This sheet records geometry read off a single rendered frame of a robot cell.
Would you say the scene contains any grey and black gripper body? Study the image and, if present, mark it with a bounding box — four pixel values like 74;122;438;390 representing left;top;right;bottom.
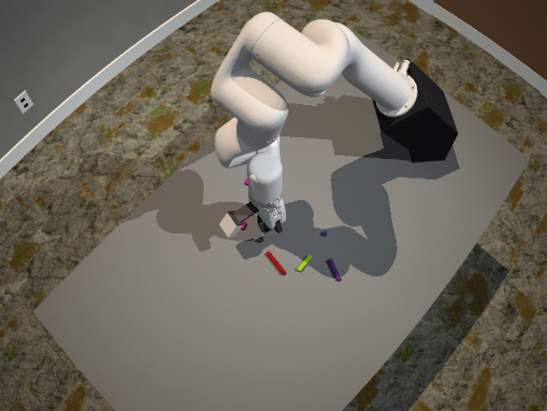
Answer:
248;193;286;229

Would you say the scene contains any purple rod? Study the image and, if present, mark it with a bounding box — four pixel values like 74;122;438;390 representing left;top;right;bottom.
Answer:
328;258;342;281

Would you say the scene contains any lime green rod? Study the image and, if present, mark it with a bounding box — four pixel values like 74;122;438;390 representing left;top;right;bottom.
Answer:
297;255;312;272

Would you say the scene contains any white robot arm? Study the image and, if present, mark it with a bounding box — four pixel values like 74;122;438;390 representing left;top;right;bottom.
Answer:
211;12;417;238

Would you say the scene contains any red rod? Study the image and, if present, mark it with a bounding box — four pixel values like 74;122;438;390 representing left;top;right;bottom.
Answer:
266;251;286;275

